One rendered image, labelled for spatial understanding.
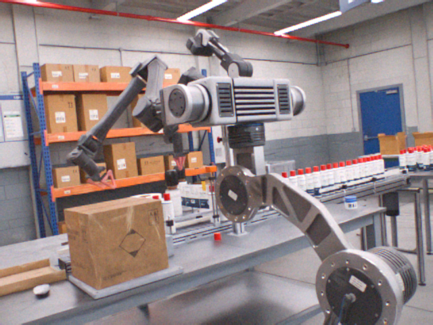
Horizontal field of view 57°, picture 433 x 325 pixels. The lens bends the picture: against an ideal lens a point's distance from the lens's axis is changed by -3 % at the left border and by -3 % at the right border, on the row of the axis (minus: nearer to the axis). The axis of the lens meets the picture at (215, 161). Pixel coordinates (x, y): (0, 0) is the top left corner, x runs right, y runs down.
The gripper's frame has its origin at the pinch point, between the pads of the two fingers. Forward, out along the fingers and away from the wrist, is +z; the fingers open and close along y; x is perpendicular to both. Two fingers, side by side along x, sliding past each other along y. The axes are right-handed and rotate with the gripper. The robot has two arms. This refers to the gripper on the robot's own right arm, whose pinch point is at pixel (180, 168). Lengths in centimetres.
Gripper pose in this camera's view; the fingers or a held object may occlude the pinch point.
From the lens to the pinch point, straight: 232.9
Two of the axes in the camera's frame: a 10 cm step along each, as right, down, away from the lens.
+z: 1.0, 9.9, 0.5
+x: 6.0, -0.2, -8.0
